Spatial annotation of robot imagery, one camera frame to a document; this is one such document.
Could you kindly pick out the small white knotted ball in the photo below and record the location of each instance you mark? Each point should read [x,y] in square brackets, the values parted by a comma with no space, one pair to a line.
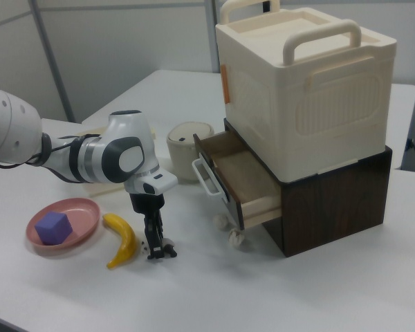
[236,238]
[221,221]

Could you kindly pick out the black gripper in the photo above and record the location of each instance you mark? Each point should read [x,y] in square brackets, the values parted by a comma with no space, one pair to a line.
[147,203]

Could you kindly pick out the yellow banana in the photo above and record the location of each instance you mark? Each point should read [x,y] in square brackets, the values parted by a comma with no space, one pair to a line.
[126,238]

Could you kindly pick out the pink plate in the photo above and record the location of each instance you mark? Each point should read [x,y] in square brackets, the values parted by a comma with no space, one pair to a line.
[79,214]

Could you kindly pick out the orange tag strip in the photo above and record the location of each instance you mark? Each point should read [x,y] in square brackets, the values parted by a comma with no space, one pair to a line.
[225,83]

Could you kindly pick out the cream canister with lid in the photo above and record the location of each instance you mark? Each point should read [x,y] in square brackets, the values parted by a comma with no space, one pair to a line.
[183,152]

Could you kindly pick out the wooden drawer with dark front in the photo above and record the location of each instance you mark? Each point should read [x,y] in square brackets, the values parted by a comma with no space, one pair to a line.
[242,180]

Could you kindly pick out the purple cube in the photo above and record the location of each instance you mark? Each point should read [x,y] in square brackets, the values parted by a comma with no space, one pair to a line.
[53,228]

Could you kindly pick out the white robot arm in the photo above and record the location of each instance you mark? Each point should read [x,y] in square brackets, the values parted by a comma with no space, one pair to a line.
[97,159]

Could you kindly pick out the dark brown wooden cabinet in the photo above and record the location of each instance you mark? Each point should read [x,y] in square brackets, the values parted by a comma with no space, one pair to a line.
[332,207]

